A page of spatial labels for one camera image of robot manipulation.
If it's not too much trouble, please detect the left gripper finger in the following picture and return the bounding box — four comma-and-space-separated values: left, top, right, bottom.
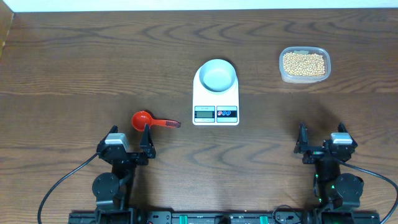
105, 125, 118, 140
140, 124, 156, 159

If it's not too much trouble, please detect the red measuring scoop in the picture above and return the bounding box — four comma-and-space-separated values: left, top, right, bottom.
131, 111, 181, 132

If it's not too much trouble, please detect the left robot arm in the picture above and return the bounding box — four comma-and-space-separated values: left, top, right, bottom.
92, 124, 156, 223

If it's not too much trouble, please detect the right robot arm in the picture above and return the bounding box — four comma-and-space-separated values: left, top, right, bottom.
294, 123, 364, 223

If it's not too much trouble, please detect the white digital kitchen scale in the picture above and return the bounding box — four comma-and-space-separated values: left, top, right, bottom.
192, 67, 239, 126

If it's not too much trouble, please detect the grey round bowl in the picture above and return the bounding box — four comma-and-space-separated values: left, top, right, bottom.
199, 59, 237, 92

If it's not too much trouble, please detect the clear plastic container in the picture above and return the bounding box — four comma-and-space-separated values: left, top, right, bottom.
279, 46, 331, 84

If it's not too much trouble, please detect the pile of soybeans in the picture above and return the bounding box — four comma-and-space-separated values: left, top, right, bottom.
282, 52, 326, 77

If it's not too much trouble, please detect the right black cable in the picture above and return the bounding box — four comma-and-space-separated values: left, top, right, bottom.
338, 160, 398, 224

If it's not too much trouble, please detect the black cable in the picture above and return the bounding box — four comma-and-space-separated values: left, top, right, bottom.
37, 152, 100, 224
338, 160, 398, 224

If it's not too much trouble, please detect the left black cable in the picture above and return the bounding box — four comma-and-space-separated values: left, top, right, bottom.
37, 152, 100, 224

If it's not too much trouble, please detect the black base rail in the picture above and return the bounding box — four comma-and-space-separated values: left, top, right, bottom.
68, 210, 381, 224

